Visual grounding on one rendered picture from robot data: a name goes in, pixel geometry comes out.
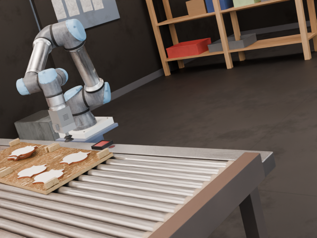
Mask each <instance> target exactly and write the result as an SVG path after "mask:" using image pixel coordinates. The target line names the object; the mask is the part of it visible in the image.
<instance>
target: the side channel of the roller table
mask: <svg viewBox="0 0 317 238"><path fill-rule="evenodd" d="M264 178H265V174H264V169H263V164H262V159H261V155H260V153H250V152H245V153H243V154H242V155H241V156H240V157H239V158H238V159H237V160H235V161H234V162H233V163H232V164H231V165H230V166H228V167H227V168H226V169H225V170H224V171H223V172H222V173H220V174H219V175H218V176H217V177H216V178H215V179H214V180H212V181H211V182H210V183H209V184H208V185H207V186H206V187H204V188H203V189H202V190H201V191H200V192H199V193H198V194H197V195H196V196H194V197H193V198H192V199H191V200H190V201H189V202H188V203H186V204H185V205H184V206H183V207H182V208H181V209H180V210H178V211H177V212H176V213H175V214H174V215H173V216H172V217H170V218H169V219H168V220H167V221H166V222H165V223H164V224H162V225H161V226H160V227H159V228H158V229H157V230H156V231H154V232H153V233H152V234H151V235H150V236H149V237H147V238H207V237H208V236H209V235H210V234H211V233H212V232H213V231H214V230H215V229H216V228H217V227H218V226H219V225H220V224H221V223H222V222H223V221H224V220H225V219H226V218H227V217H228V216H229V215H230V214H231V212H232V211H233V210H234V209H235V208H236V207H237V206H238V205H239V204H240V203H241V202H242V201H243V200H244V199H245V198H246V197H247V196H248V195H249V194H250V193H251V192H252V191H253V190H254V189H255V188H256V187H257V186H258V185H259V184H260V183H261V182H262V180H263V179H264Z"/></svg>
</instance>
